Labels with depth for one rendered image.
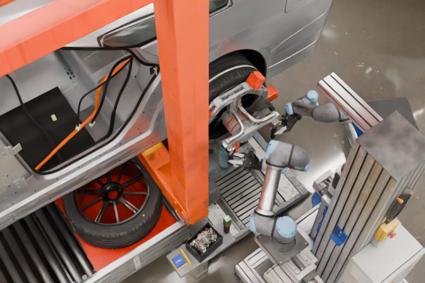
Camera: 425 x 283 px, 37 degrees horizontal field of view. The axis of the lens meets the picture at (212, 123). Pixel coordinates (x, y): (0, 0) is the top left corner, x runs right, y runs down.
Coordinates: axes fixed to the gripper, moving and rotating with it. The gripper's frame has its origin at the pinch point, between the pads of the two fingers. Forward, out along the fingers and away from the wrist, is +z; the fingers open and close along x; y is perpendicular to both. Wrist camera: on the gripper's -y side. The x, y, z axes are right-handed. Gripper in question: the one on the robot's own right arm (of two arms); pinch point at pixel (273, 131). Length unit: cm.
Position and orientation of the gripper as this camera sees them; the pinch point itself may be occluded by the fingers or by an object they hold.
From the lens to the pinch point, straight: 407.8
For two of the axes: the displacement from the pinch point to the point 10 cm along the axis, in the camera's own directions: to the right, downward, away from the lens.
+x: 5.8, 6.9, -4.4
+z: -8.2, 4.9, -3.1
